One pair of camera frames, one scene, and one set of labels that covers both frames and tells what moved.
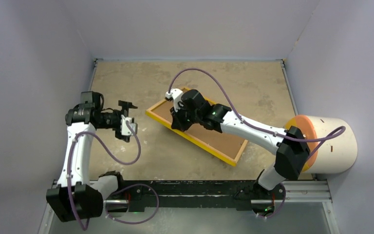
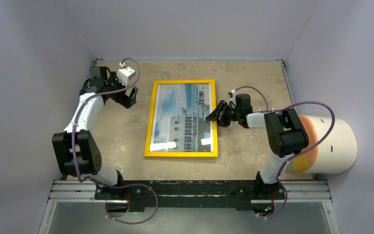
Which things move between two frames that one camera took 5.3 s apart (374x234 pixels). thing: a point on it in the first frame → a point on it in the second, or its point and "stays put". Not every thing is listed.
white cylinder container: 338,154 stays put
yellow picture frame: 233,162 → 213,125
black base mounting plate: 243,194 stays put
